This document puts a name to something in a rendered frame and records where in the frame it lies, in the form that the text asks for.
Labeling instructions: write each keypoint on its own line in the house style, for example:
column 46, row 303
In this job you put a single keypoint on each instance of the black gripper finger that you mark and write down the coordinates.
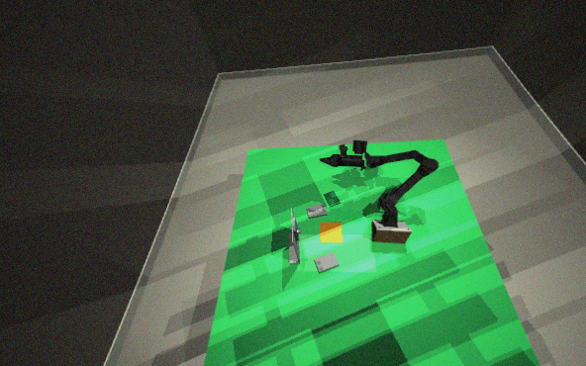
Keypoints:
column 328, row 160

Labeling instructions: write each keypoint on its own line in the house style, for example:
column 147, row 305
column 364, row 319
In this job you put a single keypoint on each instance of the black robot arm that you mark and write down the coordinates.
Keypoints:
column 389, row 201

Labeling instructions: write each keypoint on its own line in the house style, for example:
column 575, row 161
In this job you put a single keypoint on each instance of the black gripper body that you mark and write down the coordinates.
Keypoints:
column 341, row 161

